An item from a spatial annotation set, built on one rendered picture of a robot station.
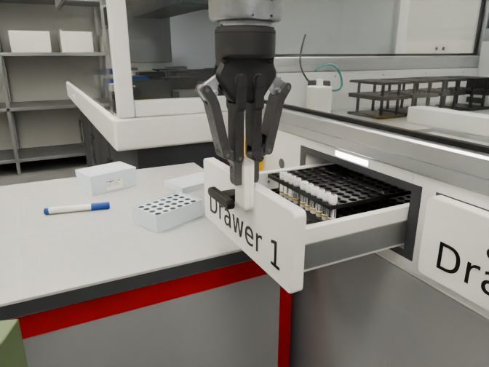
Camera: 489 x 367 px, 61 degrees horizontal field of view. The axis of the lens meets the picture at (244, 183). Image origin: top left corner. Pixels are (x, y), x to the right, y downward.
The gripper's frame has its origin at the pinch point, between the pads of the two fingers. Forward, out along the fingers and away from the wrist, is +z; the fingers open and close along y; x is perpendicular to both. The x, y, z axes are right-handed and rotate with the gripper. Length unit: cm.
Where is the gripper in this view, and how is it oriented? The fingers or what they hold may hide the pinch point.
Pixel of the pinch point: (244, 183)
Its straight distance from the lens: 56.5
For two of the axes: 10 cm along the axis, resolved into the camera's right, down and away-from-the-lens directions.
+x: -4.5, -2.7, 8.5
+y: 8.9, -1.3, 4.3
